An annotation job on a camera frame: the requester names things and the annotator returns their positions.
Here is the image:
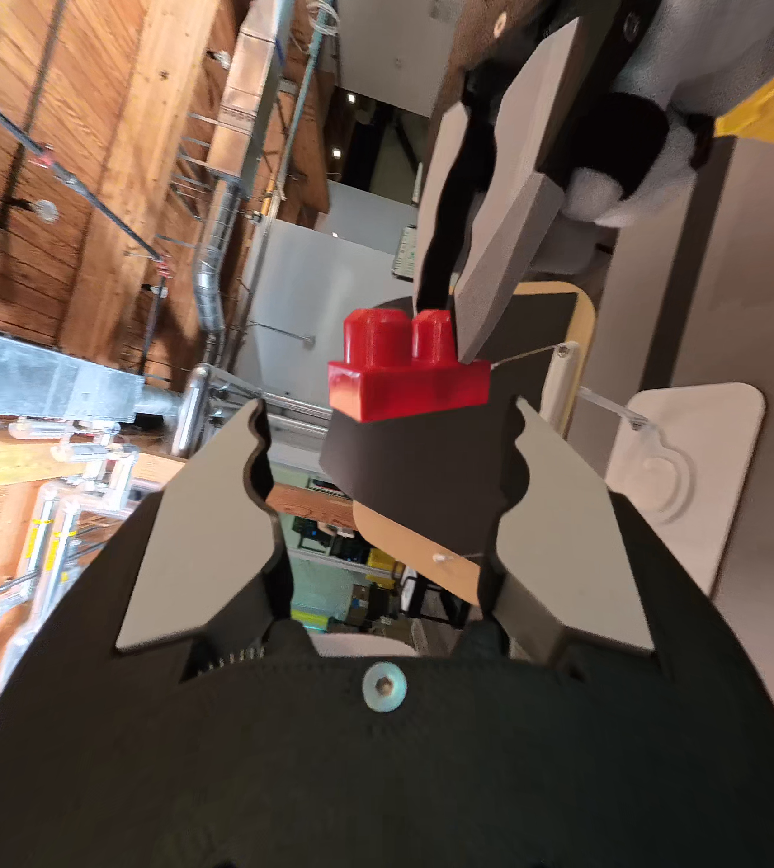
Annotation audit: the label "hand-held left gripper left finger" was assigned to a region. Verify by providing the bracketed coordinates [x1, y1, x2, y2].
[114, 399, 294, 653]

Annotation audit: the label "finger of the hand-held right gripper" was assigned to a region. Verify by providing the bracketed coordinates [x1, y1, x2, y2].
[414, 102, 498, 320]
[457, 17, 589, 365]

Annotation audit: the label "yellow plastic bin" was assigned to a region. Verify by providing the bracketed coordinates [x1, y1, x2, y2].
[716, 51, 774, 146]

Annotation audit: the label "person's right hand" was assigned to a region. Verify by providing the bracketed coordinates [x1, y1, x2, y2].
[566, 0, 774, 229]

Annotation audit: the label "black sheet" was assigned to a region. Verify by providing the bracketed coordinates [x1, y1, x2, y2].
[319, 292, 578, 567]

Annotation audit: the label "silver ventilation ducts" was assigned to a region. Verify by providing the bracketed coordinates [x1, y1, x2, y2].
[0, 0, 334, 747]

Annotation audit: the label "red toy brick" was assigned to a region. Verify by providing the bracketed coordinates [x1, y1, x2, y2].
[328, 308, 491, 423]

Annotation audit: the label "handwritten whiteboard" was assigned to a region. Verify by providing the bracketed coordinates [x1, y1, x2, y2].
[394, 227, 422, 279]

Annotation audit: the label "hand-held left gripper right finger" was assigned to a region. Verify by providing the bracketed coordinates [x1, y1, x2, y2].
[477, 396, 656, 664]

